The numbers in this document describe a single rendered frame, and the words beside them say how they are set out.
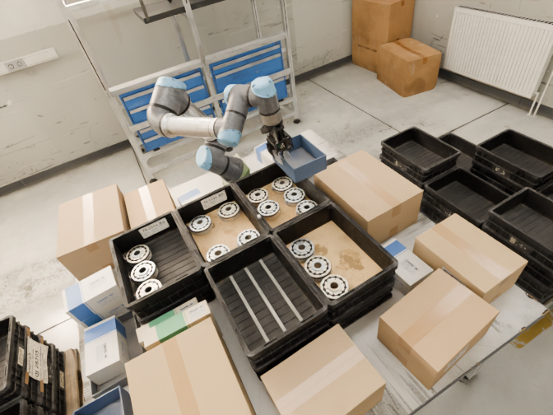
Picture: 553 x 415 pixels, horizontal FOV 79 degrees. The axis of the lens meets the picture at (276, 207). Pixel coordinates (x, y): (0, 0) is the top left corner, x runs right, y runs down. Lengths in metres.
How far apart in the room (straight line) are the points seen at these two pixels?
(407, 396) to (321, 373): 0.31
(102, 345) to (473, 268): 1.38
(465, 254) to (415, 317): 0.33
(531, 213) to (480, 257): 0.84
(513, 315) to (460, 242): 0.31
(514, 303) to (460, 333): 0.37
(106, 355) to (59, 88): 3.01
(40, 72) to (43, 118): 0.45
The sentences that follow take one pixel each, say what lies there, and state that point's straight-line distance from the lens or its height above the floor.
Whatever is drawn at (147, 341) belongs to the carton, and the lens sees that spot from 1.30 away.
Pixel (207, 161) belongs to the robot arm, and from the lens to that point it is 1.74.
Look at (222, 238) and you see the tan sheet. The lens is 1.52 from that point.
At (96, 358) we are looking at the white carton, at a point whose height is 0.79.
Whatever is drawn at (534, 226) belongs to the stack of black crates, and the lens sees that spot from 2.16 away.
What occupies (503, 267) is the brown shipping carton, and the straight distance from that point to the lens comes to 1.42.
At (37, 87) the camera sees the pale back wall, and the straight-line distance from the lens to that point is 4.02.
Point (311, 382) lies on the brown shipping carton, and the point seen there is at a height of 0.86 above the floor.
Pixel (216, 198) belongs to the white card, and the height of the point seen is 0.89.
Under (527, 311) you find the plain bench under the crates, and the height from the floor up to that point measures 0.70.
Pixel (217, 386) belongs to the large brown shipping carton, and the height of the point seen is 0.90.
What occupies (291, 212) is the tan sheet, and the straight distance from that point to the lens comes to 1.55.
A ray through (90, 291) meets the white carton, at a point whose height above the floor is 0.88.
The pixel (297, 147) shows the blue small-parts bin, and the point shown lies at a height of 1.08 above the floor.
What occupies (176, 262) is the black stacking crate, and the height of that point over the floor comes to 0.83.
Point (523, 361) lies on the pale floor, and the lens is 2.27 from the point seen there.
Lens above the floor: 1.93
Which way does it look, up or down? 44 degrees down
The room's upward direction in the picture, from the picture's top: 12 degrees counter-clockwise
